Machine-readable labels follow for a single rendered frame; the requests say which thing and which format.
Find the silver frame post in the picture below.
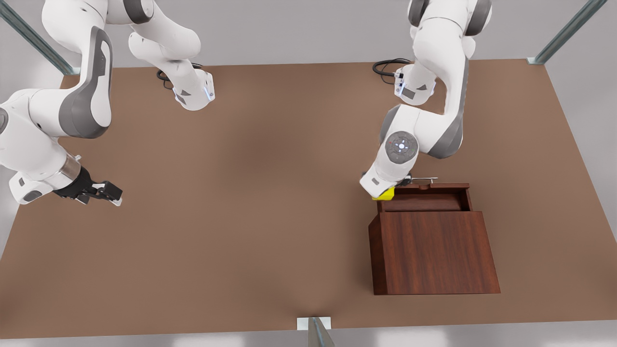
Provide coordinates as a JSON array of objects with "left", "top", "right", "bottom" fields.
[
  {"left": 296, "top": 316, "right": 336, "bottom": 347},
  {"left": 0, "top": 0, "right": 80, "bottom": 76},
  {"left": 527, "top": 0, "right": 609, "bottom": 66}
]

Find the black cable loop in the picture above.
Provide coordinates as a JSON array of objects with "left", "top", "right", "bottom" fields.
[
  {"left": 372, "top": 58, "right": 414, "bottom": 86},
  {"left": 156, "top": 62, "right": 204, "bottom": 91}
]

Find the dark wooden drawer silver handle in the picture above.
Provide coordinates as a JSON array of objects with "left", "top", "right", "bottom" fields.
[{"left": 376, "top": 177, "right": 473, "bottom": 214}]

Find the dark wooden cabinet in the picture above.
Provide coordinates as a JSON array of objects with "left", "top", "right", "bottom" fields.
[{"left": 368, "top": 210, "right": 501, "bottom": 296}]

